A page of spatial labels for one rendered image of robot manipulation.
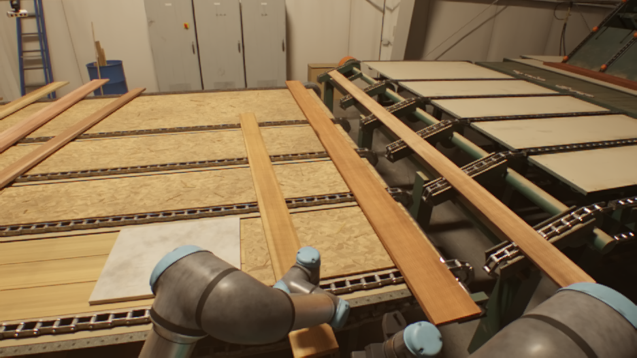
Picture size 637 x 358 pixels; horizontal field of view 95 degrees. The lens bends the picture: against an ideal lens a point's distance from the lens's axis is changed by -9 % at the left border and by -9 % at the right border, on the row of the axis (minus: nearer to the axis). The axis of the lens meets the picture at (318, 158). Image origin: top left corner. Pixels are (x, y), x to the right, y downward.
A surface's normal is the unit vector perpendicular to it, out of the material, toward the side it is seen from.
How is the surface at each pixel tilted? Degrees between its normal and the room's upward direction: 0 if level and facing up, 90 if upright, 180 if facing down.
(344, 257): 0
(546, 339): 16
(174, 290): 49
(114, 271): 0
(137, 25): 87
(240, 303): 39
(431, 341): 25
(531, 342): 29
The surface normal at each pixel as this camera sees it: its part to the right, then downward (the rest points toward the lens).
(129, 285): 0.02, -0.89
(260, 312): 0.63, -0.29
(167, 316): -0.11, -0.25
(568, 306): -0.16, -0.98
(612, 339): 0.20, -0.62
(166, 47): 0.22, 0.45
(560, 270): -0.34, -0.80
